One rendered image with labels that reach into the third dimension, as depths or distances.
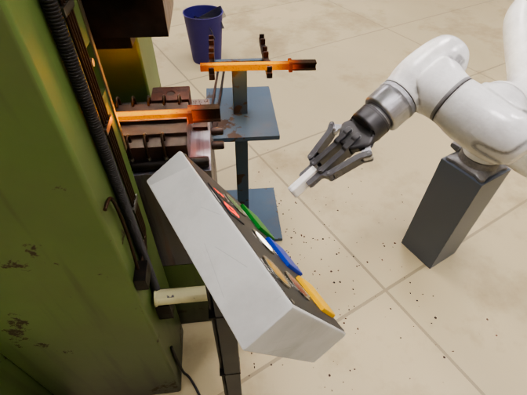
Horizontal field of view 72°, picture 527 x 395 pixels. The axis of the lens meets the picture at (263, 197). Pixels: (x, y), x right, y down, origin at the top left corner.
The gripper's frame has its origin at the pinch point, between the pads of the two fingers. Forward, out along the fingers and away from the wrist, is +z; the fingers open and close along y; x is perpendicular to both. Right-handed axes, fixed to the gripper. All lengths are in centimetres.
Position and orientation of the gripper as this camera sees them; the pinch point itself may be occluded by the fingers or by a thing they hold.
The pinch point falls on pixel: (303, 182)
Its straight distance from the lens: 76.5
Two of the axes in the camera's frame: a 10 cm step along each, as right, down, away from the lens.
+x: -4.1, -4.2, -8.1
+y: -5.3, -6.2, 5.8
